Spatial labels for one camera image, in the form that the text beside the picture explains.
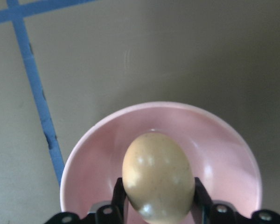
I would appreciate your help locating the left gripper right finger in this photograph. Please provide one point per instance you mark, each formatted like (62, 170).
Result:
(206, 211)

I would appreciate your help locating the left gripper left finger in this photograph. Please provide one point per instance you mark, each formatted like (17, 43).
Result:
(111, 212)

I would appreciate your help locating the brown egg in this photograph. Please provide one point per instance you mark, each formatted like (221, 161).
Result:
(157, 179)

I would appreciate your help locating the pink bowl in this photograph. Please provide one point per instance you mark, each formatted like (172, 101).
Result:
(217, 155)

